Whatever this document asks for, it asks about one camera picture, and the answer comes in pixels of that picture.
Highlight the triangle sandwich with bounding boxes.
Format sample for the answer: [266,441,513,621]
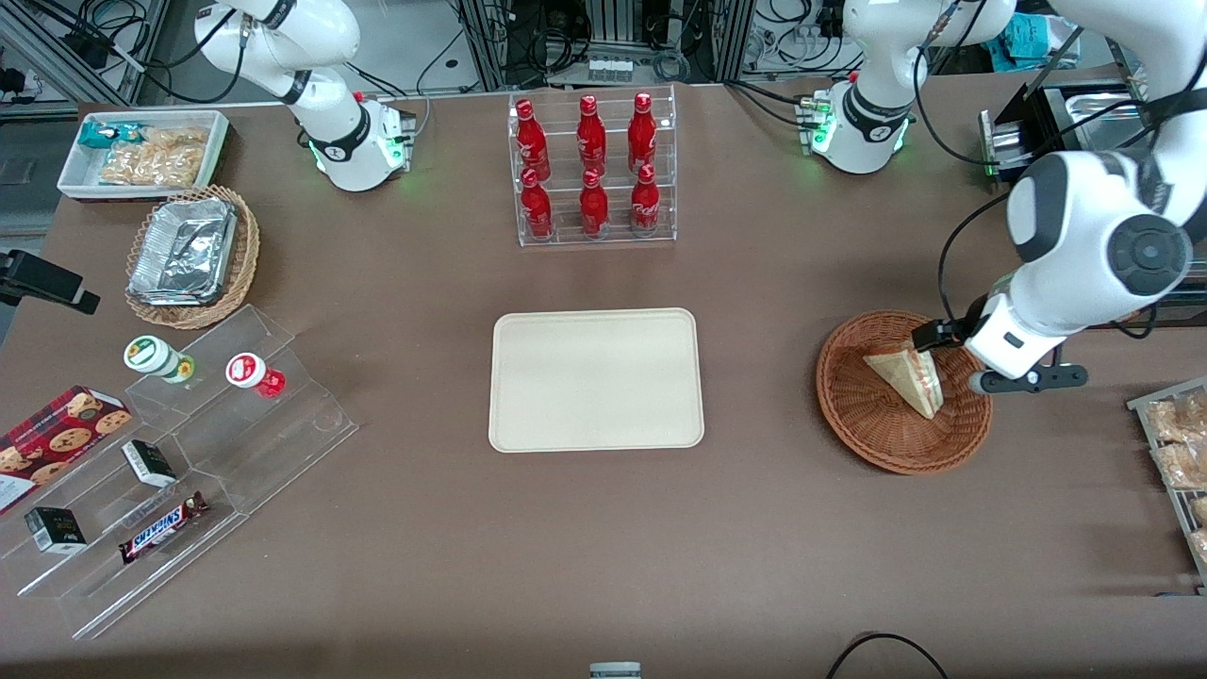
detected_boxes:
[863,345,945,421]

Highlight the round brown wicker basket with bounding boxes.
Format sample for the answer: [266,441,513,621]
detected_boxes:
[816,310,994,475]

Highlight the beige plastic tray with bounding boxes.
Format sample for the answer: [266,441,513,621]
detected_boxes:
[488,307,706,454]

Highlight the oval light wicker basket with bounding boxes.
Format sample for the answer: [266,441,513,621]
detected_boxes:
[124,184,261,330]

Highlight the white rectangular snack tray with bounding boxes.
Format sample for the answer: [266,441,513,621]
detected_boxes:
[57,109,232,202]

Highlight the black food warmer machine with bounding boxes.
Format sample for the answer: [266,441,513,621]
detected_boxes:
[979,26,1207,328]

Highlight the stainless steel pan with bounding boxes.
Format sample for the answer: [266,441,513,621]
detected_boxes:
[1061,88,1153,157]

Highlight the red soda bottle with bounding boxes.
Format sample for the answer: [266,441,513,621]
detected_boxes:
[515,98,552,174]
[576,94,607,173]
[579,168,610,237]
[628,91,658,169]
[630,163,661,235]
[520,168,554,240]

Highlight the clear acrylic bottle rack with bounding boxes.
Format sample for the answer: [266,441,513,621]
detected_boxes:
[507,85,678,248]

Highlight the clear acrylic stepped display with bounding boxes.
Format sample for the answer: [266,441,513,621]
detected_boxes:
[0,303,360,641]

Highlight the red lid jar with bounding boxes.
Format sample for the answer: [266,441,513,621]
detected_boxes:
[225,352,287,399]

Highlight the silver foil container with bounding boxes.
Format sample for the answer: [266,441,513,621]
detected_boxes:
[127,196,239,307]

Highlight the green lid jar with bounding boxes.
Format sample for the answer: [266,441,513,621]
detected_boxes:
[124,336,197,385]

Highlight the small black box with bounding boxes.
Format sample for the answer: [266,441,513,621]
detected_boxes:
[25,506,88,555]
[122,439,178,489]

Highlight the Snickers chocolate bar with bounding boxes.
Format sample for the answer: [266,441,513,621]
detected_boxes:
[118,491,210,565]

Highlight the clear bag of crackers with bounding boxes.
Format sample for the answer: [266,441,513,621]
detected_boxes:
[99,127,210,188]

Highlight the teal snack packet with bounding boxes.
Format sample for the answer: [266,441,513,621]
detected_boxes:
[77,121,142,152]

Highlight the red cookie box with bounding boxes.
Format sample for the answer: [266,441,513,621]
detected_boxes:
[0,385,133,517]

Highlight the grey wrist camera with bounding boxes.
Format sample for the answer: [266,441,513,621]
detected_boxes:
[968,365,1088,396]

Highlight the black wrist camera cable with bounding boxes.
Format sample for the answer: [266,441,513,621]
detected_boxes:
[911,19,1019,327]

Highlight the grey wire rack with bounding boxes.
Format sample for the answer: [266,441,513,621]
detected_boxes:
[1126,377,1207,597]

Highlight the black floor cable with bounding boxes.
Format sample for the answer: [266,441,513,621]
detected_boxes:
[826,633,949,679]

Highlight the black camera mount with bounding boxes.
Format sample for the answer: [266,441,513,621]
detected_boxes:
[0,249,102,316]

